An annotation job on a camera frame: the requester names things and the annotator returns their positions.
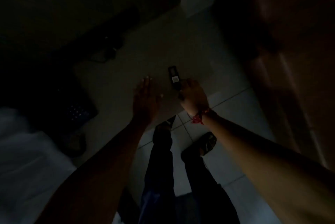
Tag person's right hand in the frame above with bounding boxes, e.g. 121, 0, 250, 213
179, 78, 210, 118

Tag person's leg dark trousers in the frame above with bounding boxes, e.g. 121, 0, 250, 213
138, 125, 176, 224
181, 151, 241, 224

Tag brown wooden door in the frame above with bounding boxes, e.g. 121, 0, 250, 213
213, 0, 335, 172

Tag person's left forearm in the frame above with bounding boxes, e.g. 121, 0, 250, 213
34, 120, 155, 224

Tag black handheld remote device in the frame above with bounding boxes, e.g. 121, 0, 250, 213
167, 65, 185, 101

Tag person's black right sandal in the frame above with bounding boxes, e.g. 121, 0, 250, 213
181, 132, 217, 160

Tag person's black left shoe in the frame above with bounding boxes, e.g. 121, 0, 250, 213
154, 115, 177, 138

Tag person's left leg dark trousers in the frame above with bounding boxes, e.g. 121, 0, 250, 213
138, 125, 176, 224

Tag white bed sheet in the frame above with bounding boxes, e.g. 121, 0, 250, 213
0, 107, 123, 224

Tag person's left hand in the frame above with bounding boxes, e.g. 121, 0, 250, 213
132, 76, 164, 125

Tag person's right forearm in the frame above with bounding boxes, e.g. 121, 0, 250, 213
195, 111, 335, 224

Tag red wrist string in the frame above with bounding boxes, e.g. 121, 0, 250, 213
189, 108, 211, 125

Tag dark wooden furniture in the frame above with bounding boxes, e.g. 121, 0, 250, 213
0, 0, 190, 59

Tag black perforated basket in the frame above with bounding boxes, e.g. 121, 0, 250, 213
25, 75, 99, 138

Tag person's right leg dark trousers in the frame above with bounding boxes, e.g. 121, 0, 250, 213
181, 151, 241, 224

